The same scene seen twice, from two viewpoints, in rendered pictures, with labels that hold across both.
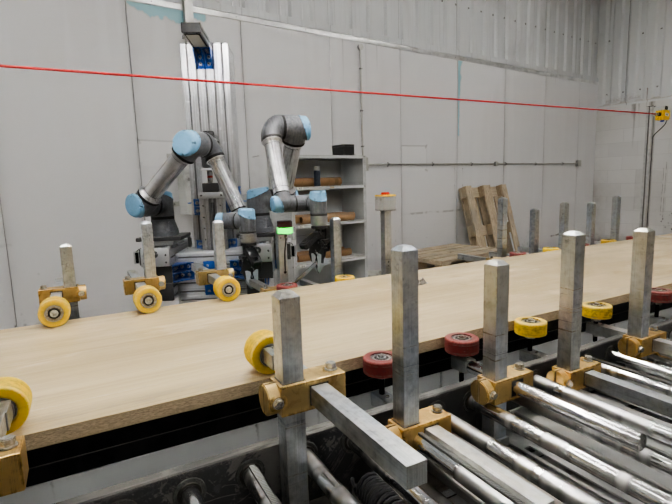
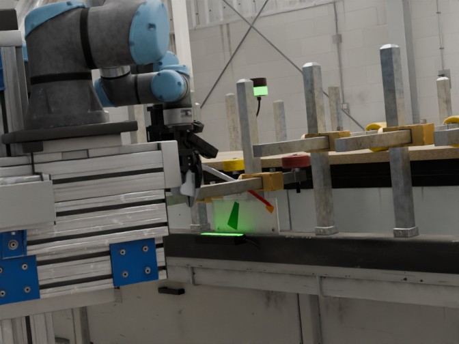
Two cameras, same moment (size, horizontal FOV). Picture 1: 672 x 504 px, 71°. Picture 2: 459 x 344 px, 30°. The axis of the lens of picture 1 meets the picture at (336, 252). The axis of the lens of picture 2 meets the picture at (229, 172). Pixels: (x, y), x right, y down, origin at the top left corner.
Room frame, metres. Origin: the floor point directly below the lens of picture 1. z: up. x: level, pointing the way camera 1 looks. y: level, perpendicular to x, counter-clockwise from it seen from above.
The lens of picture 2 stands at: (2.61, 2.55, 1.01)
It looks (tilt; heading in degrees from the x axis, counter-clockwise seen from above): 3 degrees down; 254
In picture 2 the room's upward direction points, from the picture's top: 6 degrees counter-clockwise
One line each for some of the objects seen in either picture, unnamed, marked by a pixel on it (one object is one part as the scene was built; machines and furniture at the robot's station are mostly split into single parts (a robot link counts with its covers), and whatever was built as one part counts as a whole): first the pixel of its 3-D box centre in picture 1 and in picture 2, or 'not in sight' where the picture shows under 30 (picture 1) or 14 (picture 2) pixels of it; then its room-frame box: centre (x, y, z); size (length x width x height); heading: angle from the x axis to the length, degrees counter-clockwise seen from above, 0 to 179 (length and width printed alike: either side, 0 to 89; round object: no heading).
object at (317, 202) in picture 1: (318, 203); not in sight; (2.09, 0.07, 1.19); 0.09 x 0.08 x 0.11; 24
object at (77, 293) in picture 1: (63, 294); not in sight; (1.52, 0.90, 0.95); 0.14 x 0.06 x 0.05; 118
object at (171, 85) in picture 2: (230, 220); (162, 87); (2.18, 0.48, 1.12); 0.11 x 0.11 x 0.08; 69
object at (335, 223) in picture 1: (336, 272); (194, 167); (2.00, 0.00, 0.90); 0.04 x 0.04 x 0.48; 28
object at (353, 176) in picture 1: (320, 233); not in sight; (4.83, 0.16, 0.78); 0.90 x 0.45 x 1.55; 125
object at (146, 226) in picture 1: (151, 288); (397, 142); (1.65, 0.66, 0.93); 0.04 x 0.04 x 0.48; 28
